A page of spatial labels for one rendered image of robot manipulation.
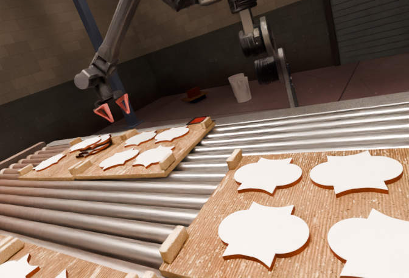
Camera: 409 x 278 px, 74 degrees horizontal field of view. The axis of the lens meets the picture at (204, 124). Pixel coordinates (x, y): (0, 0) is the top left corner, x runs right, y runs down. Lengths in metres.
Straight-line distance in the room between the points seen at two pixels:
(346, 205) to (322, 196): 0.04
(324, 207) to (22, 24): 6.29
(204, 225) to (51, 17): 6.41
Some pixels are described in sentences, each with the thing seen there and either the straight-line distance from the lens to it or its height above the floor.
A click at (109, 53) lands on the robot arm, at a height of 1.29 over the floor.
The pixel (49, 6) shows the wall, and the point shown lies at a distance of 6.82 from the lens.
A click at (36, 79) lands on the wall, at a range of 6.26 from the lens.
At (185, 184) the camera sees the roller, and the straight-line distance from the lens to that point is 0.70.
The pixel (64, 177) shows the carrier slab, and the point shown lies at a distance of 1.13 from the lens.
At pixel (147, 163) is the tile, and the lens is 0.85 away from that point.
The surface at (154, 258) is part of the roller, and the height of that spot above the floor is 0.91.
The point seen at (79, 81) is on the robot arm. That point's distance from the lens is 1.09.
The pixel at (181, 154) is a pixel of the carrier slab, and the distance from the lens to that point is 0.84.
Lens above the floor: 1.25
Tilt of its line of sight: 18 degrees down
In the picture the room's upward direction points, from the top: 19 degrees counter-clockwise
